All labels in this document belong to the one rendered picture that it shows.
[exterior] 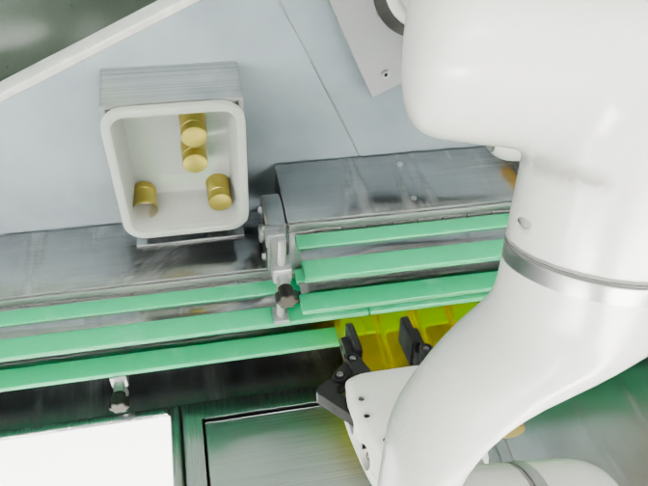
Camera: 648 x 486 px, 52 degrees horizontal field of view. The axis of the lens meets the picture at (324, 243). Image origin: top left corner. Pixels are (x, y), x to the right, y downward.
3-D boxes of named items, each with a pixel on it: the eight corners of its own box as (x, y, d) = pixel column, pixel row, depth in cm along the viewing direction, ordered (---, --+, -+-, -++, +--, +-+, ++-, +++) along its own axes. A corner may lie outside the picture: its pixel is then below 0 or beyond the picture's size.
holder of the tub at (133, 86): (133, 220, 105) (134, 257, 99) (100, 68, 84) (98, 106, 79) (243, 209, 107) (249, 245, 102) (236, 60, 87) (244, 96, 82)
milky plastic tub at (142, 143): (126, 198, 100) (126, 241, 95) (97, 69, 84) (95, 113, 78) (242, 187, 103) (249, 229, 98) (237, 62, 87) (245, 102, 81)
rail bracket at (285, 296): (263, 281, 100) (275, 351, 92) (262, 201, 88) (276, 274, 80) (283, 278, 101) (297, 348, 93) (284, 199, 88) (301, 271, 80)
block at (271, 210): (256, 238, 103) (262, 273, 99) (256, 194, 96) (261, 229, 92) (280, 235, 104) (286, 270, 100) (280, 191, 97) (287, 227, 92)
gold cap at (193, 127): (176, 106, 88) (178, 127, 85) (203, 104, 89) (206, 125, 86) (179, 128, 91) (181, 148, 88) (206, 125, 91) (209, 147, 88)
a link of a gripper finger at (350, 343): (334, 401, 59) (318, 350, 64) (368, 395, 59) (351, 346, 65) (335, 374, 57) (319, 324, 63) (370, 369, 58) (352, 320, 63)
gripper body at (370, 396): (370, 531, 51) (338, 419, 60) (497, 508, 52) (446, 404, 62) (376, 466, 47) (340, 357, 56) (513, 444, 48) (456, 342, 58)
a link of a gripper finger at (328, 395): (307, 425, 55) (323, 379, 60) (400, 444, 54) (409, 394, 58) (307, 416, 55) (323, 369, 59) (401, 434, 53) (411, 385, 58)
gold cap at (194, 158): (178, 134, 91) (179, 155, 89) (204, 131, 92) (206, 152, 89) (181, 153, 94) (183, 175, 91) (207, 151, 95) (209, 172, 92)
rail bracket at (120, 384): (112, 352, 108) (111, 428, 99) (104, 328, 103) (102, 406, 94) (138, 349, 109) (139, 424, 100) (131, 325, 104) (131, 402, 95)
